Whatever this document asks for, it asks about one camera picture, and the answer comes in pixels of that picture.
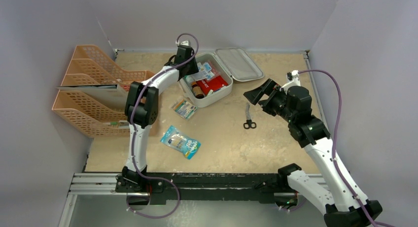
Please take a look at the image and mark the clear wipe packets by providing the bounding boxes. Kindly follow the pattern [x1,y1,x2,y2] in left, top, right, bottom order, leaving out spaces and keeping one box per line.
[198,62,220,77]

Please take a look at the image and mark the blue white gauze packet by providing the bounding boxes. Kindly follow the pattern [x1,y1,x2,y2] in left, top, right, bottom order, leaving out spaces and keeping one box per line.
[191,67,216,81]

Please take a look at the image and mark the black handled scissors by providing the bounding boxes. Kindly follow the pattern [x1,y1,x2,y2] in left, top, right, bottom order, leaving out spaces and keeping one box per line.
[243,102,257,130]

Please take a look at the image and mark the brown orange-capped bottle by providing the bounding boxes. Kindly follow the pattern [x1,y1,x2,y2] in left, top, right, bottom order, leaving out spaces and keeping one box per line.
[191,83,205,99]

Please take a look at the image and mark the red first aid pouch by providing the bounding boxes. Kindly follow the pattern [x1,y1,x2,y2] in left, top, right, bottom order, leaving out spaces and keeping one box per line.
[196,76,229,96]

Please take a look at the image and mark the colourful plaster box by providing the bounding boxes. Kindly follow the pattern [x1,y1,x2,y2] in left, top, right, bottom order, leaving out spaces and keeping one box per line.
[171,99,198,120]

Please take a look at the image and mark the blue cotton swab bag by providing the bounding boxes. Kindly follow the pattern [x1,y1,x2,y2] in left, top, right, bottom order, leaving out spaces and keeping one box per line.
[160,126,201,160]

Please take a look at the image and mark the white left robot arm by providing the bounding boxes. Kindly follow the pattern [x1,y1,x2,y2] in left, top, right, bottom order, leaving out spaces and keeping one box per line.
[121,45,198,192]

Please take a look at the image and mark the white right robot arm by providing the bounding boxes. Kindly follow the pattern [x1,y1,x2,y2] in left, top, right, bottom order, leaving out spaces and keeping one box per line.
[244,79,383,227]

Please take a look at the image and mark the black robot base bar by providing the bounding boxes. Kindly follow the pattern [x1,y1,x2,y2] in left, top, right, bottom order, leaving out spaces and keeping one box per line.
[115,171,303,208]

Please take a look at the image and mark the grey medicine kit box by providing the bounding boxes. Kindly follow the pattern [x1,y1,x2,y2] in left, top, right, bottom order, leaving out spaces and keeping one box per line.
[179,48,264,108]

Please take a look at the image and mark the grey folder in rack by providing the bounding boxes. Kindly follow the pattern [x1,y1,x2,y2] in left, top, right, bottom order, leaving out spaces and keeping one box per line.
[56,84,128,109]

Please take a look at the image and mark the orange plastic file rack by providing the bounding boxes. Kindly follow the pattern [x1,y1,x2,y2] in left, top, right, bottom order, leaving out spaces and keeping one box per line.
[52,45,154,138]

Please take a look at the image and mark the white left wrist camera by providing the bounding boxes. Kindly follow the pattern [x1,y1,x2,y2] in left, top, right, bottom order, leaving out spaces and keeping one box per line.
[175,40,190,46]

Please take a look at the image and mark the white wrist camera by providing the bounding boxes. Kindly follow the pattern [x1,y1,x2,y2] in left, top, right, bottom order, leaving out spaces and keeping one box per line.
[280,70,301,93]
[175,40,190,46]

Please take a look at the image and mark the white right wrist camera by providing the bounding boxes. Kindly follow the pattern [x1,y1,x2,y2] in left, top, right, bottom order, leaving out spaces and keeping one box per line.
[280,70,301,93]

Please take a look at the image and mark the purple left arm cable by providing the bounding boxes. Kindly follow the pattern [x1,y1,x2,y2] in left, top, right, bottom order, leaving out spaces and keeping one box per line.
[125,33,200,220]

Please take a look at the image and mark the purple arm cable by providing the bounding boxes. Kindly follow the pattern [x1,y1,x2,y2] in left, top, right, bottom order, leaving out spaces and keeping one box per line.
[295,69,396,227]
[125,33,200,220]

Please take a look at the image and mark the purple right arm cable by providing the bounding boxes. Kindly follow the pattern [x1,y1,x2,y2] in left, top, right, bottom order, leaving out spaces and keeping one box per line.
[295,69,396,227]

